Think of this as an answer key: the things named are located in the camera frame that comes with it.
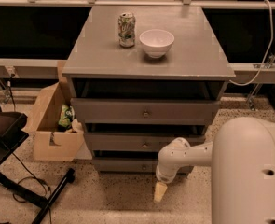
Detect black stand with legs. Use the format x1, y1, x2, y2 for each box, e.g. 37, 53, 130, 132
0, 107, 75, 224

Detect grey bottom drawer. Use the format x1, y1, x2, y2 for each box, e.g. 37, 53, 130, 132
91, 157, 197, 175

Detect green snack bag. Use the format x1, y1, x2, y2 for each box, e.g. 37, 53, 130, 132
58, 105, 75, 131

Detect grey wooden drawer cabinet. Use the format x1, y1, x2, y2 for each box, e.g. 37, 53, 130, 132
62, 6, 235, 161

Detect white ceramic bowl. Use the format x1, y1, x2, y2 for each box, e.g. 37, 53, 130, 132
139, 29, 174, 58

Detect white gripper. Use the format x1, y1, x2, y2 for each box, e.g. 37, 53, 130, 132
154, 166, 176, 203

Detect grey drawer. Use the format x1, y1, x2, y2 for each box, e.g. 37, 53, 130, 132
83, 131, 206, 154
71, 98, 219, 125
91, 157, 197, 175

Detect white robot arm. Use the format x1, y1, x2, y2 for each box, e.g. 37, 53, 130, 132
154, 117, 275, 224

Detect brown cardboard box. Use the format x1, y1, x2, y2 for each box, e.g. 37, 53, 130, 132
24, 61, 84, 161

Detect white cable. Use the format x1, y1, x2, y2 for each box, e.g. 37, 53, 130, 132
228, 0, 275, 87

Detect green white soda can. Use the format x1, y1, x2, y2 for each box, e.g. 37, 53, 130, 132
118, 12, 136, 48

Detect grey top drawer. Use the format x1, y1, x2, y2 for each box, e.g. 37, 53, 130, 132
71, 98, 219, 125

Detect black floor cable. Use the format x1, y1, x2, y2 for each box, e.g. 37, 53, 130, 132
6, 147, 54, 224

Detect grey middle drawer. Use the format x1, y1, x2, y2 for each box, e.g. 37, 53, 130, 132
83, 131, 206, 154

